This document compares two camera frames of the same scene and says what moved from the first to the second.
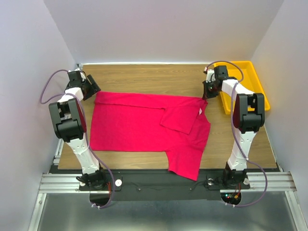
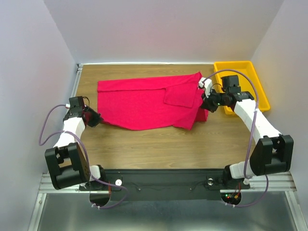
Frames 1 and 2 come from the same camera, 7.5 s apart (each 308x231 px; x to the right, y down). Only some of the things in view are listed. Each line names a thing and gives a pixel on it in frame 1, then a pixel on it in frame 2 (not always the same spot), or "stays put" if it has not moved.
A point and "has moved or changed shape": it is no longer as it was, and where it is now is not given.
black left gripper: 94,87 -> 96,119
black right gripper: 206,94 -> 206,103
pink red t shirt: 134,121 has moved or changed shape
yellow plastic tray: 244,71 stays put
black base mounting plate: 160,185 stays put
